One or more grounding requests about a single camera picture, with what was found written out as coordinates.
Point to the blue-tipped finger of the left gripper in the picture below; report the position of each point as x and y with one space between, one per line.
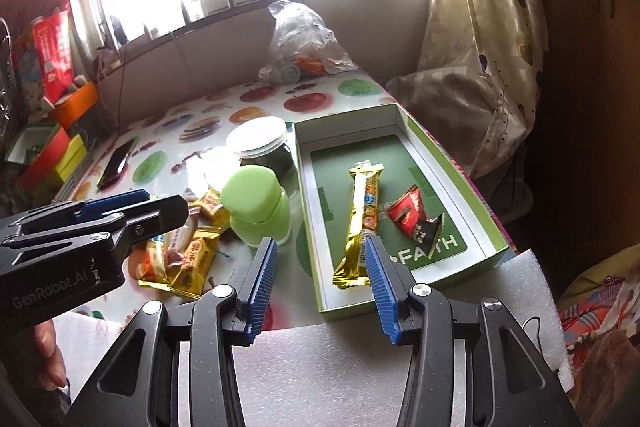
64 214

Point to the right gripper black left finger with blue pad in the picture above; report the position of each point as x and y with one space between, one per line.
136 382

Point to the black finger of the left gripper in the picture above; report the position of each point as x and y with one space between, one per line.
144 216

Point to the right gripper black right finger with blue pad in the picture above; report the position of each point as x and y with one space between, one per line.
471 365

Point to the yellow peanut crisp candy packet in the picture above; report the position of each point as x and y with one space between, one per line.
196 261

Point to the long gold snack bar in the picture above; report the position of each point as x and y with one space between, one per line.
363 221

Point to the red black triangular snack packet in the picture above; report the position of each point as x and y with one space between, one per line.
409 215

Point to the white brown sesame nougat packet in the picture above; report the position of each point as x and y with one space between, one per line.
177 241

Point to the person's left hand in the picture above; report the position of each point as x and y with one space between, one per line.
51 370

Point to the black smartphone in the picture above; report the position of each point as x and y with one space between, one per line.
116 165

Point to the gold yellow snack bar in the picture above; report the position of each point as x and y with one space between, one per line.
152 271

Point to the yellow-green striped box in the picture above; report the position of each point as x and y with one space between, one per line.
71 159

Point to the red textured box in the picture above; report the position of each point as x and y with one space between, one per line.
49 156

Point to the orange box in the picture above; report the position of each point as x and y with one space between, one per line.
74 107

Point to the light green frosted jar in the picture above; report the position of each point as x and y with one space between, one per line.
258 206

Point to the clear jar white lid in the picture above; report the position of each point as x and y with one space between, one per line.
262 142

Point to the red snack bag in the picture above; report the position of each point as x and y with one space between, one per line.
51 36

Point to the green gift box lid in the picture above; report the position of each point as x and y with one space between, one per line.
469 242

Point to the clear plastic bag with items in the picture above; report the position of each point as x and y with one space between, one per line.
302 46

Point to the beige patterned curtain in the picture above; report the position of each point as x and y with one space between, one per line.
475 88

